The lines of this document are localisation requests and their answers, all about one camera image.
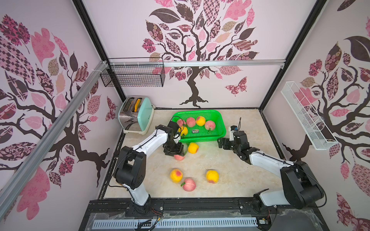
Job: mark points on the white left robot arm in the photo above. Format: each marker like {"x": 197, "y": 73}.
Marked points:
{"x": 130, "y": 169}

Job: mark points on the aluminium frame bar back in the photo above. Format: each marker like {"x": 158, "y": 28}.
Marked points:
{"x": 206, "y": 63}

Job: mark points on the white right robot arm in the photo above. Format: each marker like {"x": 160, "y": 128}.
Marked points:
{"x": 300, "y": 189}

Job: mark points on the yellow red peach front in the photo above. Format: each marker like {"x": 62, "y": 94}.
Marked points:
{"x": 176, "y": 175}

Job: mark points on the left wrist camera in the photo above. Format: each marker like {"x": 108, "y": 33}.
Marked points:
{"x": 175, "y": 129}

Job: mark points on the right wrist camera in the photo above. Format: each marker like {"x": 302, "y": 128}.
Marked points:
{"x": 234, "y": 132}

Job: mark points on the aluminium frame bar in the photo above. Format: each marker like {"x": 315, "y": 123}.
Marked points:
{"x": 21, "y": 177}
{"x": 206, "y": 63}

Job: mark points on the small pink peach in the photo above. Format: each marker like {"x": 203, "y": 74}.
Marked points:
{"x": 209, "y": 125}

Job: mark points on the white vented cable duct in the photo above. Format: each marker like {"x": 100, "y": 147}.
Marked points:
{"x": 173, "y": 223}

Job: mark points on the yellow peach with red blush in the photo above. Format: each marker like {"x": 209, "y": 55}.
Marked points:
{"x": 200, "y": 121}

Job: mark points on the white wire wall shelf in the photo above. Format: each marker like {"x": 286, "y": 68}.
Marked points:
{"x": 301, "y": 102}

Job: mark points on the black wire wall basket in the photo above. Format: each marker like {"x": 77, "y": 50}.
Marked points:
{"x": 134, "y": 72}

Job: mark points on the pink peach front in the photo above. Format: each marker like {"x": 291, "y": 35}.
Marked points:
{"x": 188, "y": 185}

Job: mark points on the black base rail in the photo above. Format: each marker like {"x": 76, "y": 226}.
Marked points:
{"x": 275, "y": 218}

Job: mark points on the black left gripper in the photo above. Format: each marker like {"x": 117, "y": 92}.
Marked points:
{"x": 178, "y": 150}

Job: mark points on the green plastic basket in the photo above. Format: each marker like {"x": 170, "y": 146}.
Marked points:
{"x": 200, "y": 133}

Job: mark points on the aluminium frame bar left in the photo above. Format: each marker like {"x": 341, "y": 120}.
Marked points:
{"x": 21, "y": 177}

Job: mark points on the mint green toaster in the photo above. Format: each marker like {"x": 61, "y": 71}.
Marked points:
{"x": 136, "y": 114}

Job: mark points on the large pink peach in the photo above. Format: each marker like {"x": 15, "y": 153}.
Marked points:
{"x": 191, "y": 122}

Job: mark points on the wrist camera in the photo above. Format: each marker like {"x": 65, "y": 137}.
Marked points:
{"x": 175, "y": 129}
{"x": 234, "y": 132}

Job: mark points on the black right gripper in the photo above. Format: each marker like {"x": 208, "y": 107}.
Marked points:
{"x": 228, "y": 143}

